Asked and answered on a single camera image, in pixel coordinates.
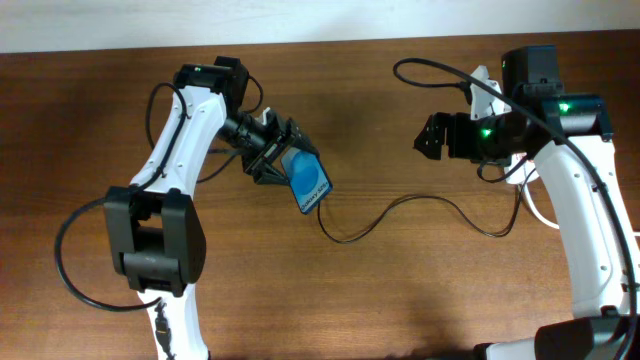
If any white power strip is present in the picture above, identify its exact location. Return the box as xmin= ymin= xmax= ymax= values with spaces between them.
xmin=503 ymin=153 xmax=539 ymax=185

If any blue Galaxy smartphone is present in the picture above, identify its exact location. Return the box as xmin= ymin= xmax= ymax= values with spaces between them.
xmin=281 ymin=147 xmax=333 ymax=215

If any black charger cable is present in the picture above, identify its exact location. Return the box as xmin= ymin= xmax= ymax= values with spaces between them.
xmin=316 ymin=164 xmax=539 ymax=245

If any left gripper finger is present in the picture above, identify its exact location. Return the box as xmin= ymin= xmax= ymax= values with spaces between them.
xmin=246 ymin=160 xmax=289 ymax=186
xmin=287 ymin=118 xmax=319 ymax=155

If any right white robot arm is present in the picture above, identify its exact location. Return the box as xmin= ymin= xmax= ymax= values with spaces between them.
xmin=414 ymin=45 xmax=639 ymax=359

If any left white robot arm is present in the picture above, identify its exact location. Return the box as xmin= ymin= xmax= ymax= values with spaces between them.
xmin=104 ymin=56 xmax=332 ymax=359

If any white power cord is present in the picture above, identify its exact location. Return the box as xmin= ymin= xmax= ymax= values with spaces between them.
xmin=522 ymin=182 xmax=561 ymax=231

